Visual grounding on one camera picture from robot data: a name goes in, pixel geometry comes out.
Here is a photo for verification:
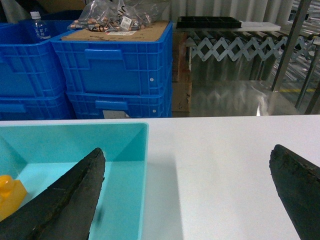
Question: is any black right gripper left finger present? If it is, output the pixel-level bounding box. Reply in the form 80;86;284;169
0;147;106;240

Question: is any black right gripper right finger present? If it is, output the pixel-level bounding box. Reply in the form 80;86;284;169
269;144;320;240

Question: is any teal plastic bin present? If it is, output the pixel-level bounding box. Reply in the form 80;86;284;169
0;122;149;240

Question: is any lower left blue crate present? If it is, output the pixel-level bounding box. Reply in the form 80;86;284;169
0;92;76;121

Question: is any lower blue stacked crate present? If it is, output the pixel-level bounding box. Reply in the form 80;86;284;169
67;92;172;119

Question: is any expandable roller conveyor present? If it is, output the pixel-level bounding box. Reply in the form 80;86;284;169
184;29;320;62

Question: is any blue crate with cardboard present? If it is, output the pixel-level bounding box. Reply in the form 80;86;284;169
52;22;173;96

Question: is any white foam board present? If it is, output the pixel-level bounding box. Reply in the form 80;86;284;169
237;21;281;32

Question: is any clear water bottle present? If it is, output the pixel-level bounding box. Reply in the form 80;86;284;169
30;11;52;43

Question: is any black compartment tray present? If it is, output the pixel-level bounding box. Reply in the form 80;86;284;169
176;16;242;29

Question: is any brown cardboard sheet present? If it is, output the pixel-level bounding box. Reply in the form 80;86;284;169
61;20;172;42

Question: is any plastic bag of batteries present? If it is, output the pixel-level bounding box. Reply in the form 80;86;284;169
67;0;153;33

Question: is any metal frame post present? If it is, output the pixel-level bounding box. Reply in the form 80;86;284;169
271;0;312;92

